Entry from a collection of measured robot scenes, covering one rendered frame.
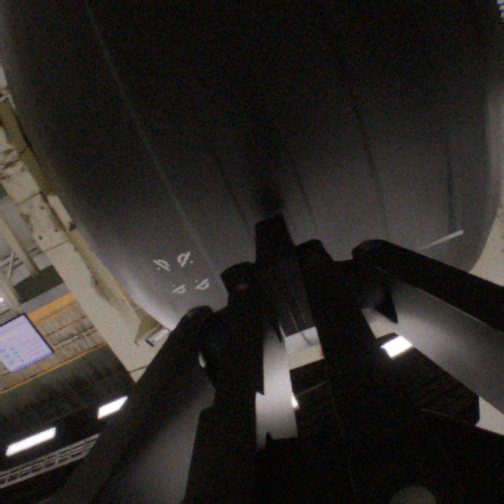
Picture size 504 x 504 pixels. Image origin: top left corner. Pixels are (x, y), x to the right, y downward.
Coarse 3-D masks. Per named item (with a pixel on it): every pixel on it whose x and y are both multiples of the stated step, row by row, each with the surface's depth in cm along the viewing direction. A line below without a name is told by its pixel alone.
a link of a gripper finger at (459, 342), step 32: (352, 256) 13; (384, 256) 11; (416, 256) 11; (416, 288) 9; (448, 288) 9; (480, 288) 8; (384, 320) 12; (416, 320) 10; (448, 320) 8; (480, 320) 7; (448, 352) 9; (480, 352) 7; (480, 384) 8
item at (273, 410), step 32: (256, 288) 13; (256, 320) 11; (224, 352) 10; (256, 352) 10; (224, 384) 9; (256, 384) 8; (288, 384) 11; (224, 416) 7; (256, 416) 7; (288, 416) 9; (224, 448) 6; (256, 448) 6; (192, 480) 6; (224, 480) 6; (256, 480) 5
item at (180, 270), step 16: (144, 256) 22; (160, 256) 22; (176, 256) 22; (192, 256) 22; (160, 272) 23; (176, 272) 23; (192, 272) 23; (208, 272) 23; (176, 288) 24; (192, 288) 24; (208, 288) 24
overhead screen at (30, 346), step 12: (24, 312) 372; (12, 324) 370; (24, 324) 373; (0, 336) 372; (12, 336) 374; (24, 336) 377; (36, 336) 380; (0, 348) 376; (12, 348) 379; (24, 348) 382; (36, 348) 385; (48, 348) 388; (0, 360) 381; (12, 360) 384; (24, 360) 387; (36, 360) 390; (12, 372) 389
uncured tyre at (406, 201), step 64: (0, 0) 20; (64, 0) 17; (128, 0) 17; (192, 0) 17; (256, 0) 17; (320, 0) 17; (384, 0) 16; (448, 0) 17; (64, 64) 18; (128, 64) 18; (192, 64) 18; (256, 64) 18; (320, 64) 18; (384, 64) 18; (448, 64) 18; (64, 128) 19; (128, 128) 19; (192, 128) 19; (256, 128) 19; (320, 128) 19; (384, 128) 19; (448, 128) 19; (64, 192) 23; (128, 192) 20; (192, 192) 20; (256, 192) 20; (320, 192) 21; (384, 192) 21; (448, 192) 22; (128, 256) 23; (448, 256) 26
